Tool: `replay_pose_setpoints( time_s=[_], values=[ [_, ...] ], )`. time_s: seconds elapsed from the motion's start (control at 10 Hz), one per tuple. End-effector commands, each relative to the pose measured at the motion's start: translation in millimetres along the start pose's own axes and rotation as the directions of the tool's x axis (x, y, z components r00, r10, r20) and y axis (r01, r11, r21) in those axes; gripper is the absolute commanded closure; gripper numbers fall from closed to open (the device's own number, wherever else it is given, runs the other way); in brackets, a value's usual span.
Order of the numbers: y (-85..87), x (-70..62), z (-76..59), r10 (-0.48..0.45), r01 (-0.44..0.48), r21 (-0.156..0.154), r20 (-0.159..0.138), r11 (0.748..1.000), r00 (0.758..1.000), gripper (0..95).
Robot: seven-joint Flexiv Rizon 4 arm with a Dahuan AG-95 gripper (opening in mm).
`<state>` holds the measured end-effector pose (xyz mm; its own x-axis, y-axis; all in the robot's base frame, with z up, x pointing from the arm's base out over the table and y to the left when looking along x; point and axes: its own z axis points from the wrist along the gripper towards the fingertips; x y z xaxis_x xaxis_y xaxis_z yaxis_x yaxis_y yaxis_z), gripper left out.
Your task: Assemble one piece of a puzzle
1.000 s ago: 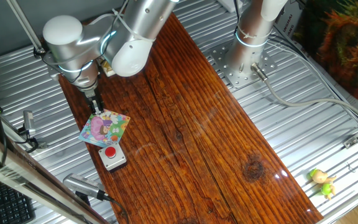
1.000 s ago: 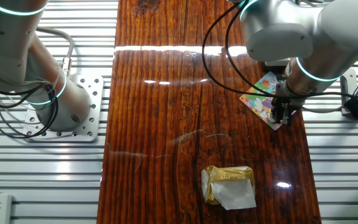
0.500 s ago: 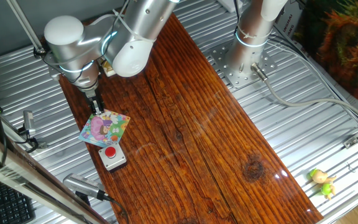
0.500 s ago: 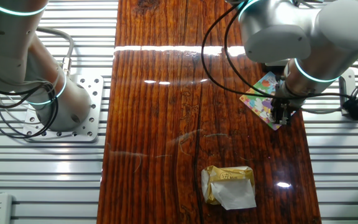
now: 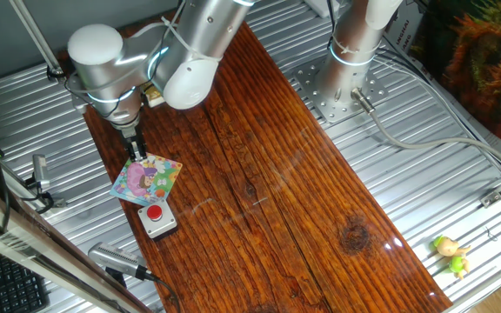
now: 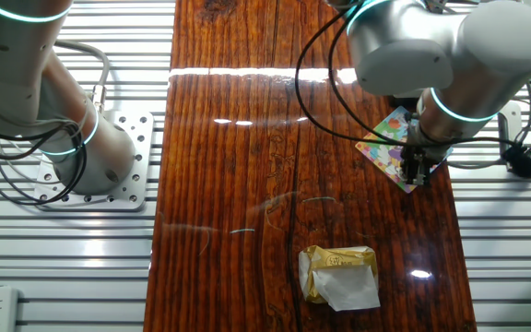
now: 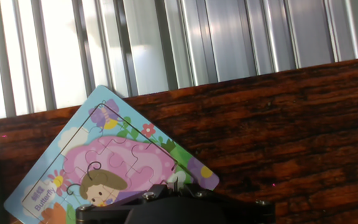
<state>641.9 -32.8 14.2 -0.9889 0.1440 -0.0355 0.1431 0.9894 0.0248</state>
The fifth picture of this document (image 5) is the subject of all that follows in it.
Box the aluminium frame bar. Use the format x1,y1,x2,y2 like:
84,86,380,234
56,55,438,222
0,176,154,313

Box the orange green furry fabric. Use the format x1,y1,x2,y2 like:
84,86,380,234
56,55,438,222
411,0,501,160

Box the black base cable bundle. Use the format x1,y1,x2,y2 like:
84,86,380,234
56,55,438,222
324,0,341,51

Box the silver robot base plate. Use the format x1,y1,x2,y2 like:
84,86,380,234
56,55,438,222
292,56,390,125

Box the black ribbed camera cable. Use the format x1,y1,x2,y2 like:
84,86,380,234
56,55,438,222
145,272,182,313

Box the gold wrapped snack packet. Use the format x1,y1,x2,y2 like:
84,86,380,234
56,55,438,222
142,84,167,109

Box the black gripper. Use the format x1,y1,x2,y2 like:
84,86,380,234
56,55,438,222
118,123,149,163

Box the green and tan toy figure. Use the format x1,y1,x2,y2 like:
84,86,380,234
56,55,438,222
431,235,472,280

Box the thin white floor cables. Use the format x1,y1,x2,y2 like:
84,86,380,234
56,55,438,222
374,47,501,177

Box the white printed cardboard box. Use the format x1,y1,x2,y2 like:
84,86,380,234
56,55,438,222
383,0,428,66

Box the small grey mounted camera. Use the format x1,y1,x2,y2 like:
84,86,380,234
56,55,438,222
23,153,67,214

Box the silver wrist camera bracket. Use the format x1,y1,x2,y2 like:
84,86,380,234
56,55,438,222
67,71,90,115

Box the grey box with red button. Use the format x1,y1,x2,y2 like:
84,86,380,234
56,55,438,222
137,198,179,242

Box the thick grey base cable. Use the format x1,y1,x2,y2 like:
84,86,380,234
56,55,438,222
350,86,501,173

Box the silver ribbed camera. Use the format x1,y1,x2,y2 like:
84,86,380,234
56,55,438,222
87,241,156,288

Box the black keyboard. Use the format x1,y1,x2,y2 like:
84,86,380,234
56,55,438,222
0,247,50,313

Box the slim metal pole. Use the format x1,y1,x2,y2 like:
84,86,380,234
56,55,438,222
9,0,67,83

